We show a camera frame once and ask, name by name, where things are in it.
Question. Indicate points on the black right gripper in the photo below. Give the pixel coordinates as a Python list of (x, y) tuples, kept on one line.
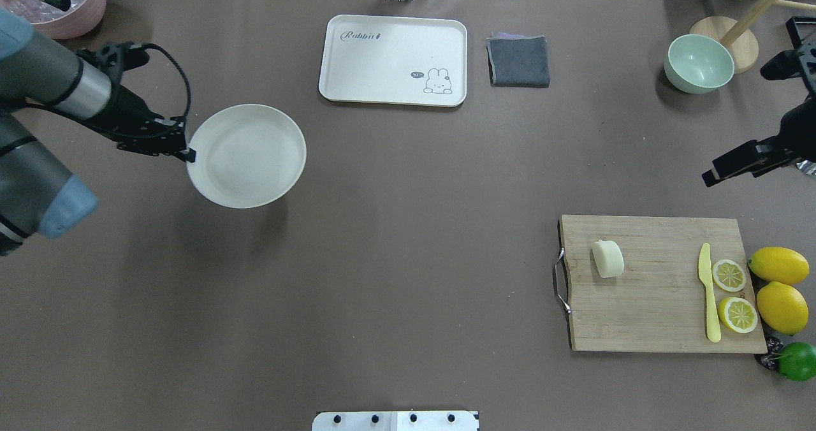
[(799, 127)]

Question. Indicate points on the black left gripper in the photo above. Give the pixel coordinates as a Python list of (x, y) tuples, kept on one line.
[(121, 113)]

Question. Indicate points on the round white plate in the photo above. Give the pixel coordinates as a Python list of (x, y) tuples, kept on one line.
[(247, 156)]

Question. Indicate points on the white steamed bun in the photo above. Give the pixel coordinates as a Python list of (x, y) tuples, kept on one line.
[(608, 257)]

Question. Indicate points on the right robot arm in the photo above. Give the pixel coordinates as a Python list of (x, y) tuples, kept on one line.
[(794, 142)]

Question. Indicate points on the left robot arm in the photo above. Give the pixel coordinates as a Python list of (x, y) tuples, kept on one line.
[(40, 194)]

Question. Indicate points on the cream rabbit tray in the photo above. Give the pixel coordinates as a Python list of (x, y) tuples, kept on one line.
[(394, 61)]

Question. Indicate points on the mint green bowl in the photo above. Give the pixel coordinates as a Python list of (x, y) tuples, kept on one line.
[(697, 64)]

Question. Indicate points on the upper whole lemon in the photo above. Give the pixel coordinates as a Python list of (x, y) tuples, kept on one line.
[(779, 264)]

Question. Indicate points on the whole lemon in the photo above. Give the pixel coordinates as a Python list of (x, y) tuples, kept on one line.
[(783, 308), (779, 264)]

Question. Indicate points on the yellow plastic knife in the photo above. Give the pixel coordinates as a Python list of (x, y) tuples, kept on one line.
[(704, 274)]

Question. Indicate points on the upper lemon half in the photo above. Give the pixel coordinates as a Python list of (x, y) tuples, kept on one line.
[(729, 275)]

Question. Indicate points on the lemon half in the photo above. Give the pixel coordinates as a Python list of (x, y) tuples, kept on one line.
[(738, 314), (729, 275)]

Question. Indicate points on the wooden stand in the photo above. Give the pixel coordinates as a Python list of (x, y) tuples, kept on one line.
[(736, 35)]

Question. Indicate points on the lower whole lemon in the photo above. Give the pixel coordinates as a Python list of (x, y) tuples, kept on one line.
[(783, 308)]

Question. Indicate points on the lower lemon half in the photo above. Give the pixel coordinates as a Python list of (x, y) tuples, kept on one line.
[(738, 314)]

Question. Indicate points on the wooden cutting board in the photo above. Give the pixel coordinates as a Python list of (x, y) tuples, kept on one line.
[(657, 304)]

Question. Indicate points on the pink bowl of ice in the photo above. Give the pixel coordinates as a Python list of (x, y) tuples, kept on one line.
[(59, 19)]

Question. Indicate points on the green lime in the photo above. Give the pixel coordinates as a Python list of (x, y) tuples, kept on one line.
[(797, 362)]

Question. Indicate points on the folded grey cloth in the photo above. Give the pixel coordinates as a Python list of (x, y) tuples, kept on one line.
[(518, 61)]

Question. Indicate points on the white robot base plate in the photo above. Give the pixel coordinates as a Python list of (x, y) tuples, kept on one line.
[(398, 420)]

